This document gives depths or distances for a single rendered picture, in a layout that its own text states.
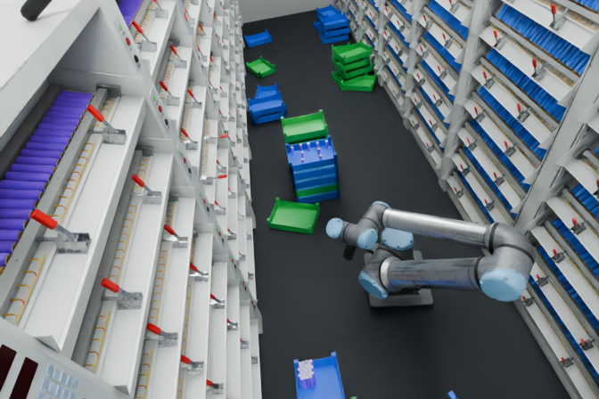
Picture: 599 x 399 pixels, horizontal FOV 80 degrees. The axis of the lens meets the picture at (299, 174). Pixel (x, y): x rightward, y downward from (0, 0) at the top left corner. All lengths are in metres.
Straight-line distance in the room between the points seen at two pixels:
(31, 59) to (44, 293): 0.32
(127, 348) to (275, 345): 1.35
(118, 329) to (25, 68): 0.45
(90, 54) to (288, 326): 1.58
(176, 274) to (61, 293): 0.45
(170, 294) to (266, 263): 1.32
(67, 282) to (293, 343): 1.53
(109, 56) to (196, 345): 0.77
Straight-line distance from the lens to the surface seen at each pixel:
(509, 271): 1.30
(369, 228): 1.58
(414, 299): 2.04
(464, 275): 1.38
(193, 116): 1.54
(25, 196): 0.73
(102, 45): 0.94
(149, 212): 0.92
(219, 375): 1.29
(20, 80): 0.60
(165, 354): 0.93
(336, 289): 2.12
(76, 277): 0.63
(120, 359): 0.75
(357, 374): 1.95
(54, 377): 0.56
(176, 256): 1.05
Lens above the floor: 1.88
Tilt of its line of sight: 44 degrees down
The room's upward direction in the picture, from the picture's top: 10 degrees counter-clockwise
